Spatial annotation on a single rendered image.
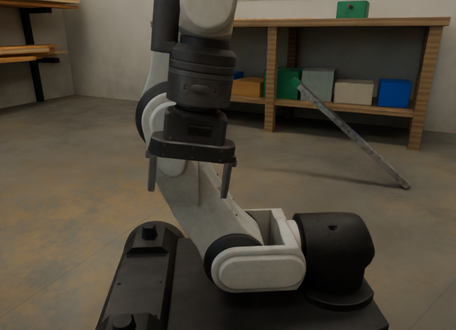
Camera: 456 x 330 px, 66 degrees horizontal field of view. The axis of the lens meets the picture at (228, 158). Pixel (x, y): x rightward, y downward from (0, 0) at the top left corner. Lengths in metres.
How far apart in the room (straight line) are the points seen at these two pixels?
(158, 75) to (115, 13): 3.73
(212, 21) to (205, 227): 0.47
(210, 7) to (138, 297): 0.67
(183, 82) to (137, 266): 0.63
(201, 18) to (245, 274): 0.54
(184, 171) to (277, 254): 0.27
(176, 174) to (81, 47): 4.21
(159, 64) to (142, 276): 0.53
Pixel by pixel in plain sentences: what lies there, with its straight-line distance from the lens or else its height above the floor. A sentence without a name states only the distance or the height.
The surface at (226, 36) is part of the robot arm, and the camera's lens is 0.46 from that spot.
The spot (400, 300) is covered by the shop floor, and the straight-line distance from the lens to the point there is 1.26.
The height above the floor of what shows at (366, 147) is 0.20.
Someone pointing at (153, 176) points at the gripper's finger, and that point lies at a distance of 0.52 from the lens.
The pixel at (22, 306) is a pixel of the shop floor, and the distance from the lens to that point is 1.28.
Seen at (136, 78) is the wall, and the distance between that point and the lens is 4.28.
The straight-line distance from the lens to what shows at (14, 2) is 4.02.
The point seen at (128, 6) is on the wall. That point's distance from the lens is 4.27.
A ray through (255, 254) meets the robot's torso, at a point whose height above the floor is 0.32.
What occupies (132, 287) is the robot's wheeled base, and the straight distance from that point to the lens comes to 0.92.
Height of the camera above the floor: 0.77
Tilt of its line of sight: 20 degrees down
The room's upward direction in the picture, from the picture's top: straight up
